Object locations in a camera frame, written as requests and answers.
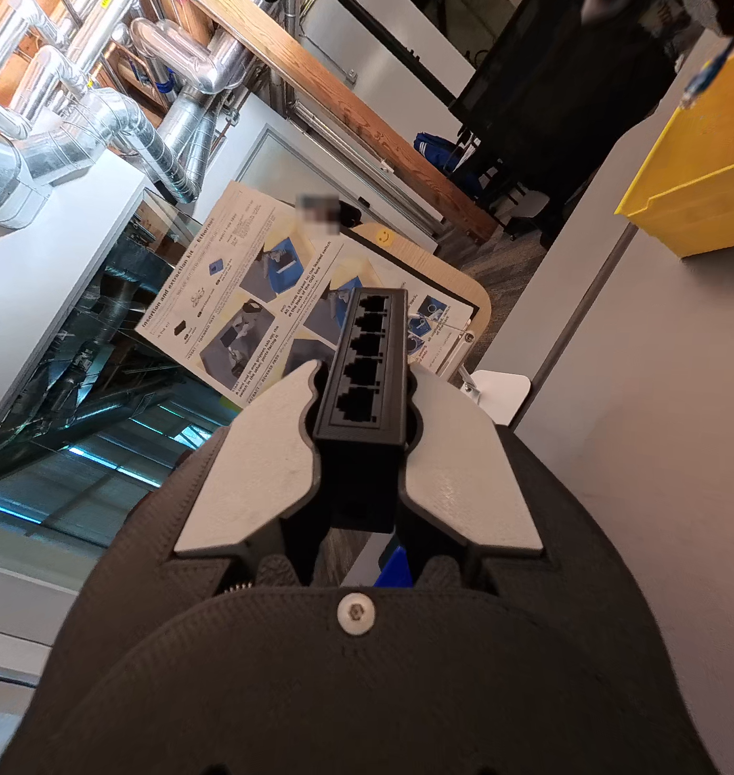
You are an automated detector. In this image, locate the black network switch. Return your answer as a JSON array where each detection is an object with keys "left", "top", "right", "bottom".
[{"left": 312, "top": 287, "right": 413, "bottom": 535}]

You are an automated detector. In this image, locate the white board stand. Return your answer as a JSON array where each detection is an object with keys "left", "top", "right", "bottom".
[{"left": 461, "top": 366, "right": 533, "bottom": 426}]

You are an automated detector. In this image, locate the instruction poster board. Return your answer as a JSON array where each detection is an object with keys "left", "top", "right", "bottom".
[{"left": 136, "top": 180, "right": 494, "bottom": 408}]

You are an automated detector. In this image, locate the blue plastic bin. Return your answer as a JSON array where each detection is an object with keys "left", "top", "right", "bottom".
[{"left": 374, "top": 545, "right": 414, "bottom": 588}]

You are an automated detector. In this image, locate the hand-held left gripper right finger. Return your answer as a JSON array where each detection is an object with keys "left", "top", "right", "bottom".
[{"left": 396, "top": 366, "right": 545, "bottom": 585}]

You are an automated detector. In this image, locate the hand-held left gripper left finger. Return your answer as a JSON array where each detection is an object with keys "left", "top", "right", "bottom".
[{"left": 173, "top": 359, "right": 328, "bottom": 586}]

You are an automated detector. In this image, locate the blue ethernet cable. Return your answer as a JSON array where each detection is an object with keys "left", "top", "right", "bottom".
[{"left": 681, "top": 33, "right": 734, "bottom": 111}]

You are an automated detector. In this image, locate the wooden post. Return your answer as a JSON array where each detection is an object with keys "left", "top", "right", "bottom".
[{"left": 191, "top": 0, "right": 502, "bottom": 244}]

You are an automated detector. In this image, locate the silver ceiling ductwork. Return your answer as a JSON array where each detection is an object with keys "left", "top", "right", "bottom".
[{"left": 0, "top": 0, "right": 265, "bottom": 231}]

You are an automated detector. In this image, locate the blue bag with white stripes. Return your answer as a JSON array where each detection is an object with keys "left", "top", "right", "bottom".
[{"left": 412, "top": 132, "right": 484, "bottom": 185}]

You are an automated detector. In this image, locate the white door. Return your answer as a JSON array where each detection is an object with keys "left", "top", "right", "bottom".
[{"left": 224, "top": 91, "right": 447, "bottom": 255}]

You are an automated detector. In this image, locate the black panel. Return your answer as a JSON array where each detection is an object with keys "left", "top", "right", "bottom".
[{"left": 449, "top": 0, "right": 677, "bottom": 250}]

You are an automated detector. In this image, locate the yellow plastic bin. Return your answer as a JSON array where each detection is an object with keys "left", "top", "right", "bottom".
[{"left": 613, "top": 36, "right": 734, "bottom": 260}]

